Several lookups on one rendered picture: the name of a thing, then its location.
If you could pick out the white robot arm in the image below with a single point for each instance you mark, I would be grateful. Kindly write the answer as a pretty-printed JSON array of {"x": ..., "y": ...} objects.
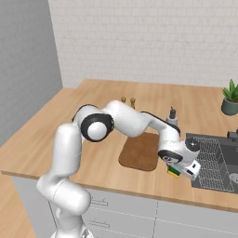
[{"x": 66, "y": 155}]

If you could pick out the brown wooden cutting board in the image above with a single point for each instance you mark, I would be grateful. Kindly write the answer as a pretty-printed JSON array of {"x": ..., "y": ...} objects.
[{"x": 139, "y": 152}]

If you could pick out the yellow and green sponge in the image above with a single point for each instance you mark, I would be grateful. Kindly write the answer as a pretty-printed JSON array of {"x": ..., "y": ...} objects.
[{"x": 173, "y": 172}]

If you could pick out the small wooden salt shaker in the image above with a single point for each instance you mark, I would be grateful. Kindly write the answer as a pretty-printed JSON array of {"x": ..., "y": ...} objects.
[{"x": 123, "y": 99}]

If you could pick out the small wooden pepper shaker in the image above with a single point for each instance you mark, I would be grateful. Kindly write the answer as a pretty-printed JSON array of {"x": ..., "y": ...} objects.
[{"x": 133, "y": 102}]

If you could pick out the light grey drawer front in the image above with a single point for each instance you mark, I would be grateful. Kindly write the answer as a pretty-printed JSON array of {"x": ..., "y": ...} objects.
[
  {"x": 130, "y": 203},
  {"x": 124, "y": 227}
]

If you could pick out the green plant in dark pot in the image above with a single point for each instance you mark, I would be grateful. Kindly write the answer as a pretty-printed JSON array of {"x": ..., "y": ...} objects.
[{"x": 230, "y": 103}]

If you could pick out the dark grey sink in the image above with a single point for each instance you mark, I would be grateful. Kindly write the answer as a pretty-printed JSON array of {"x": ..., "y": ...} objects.
[{"x": 231, "y": 155}]

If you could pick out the light grey cupboard door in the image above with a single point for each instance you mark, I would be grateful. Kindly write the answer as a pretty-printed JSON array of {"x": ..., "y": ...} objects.
[{"x": 198, "y": 221}]

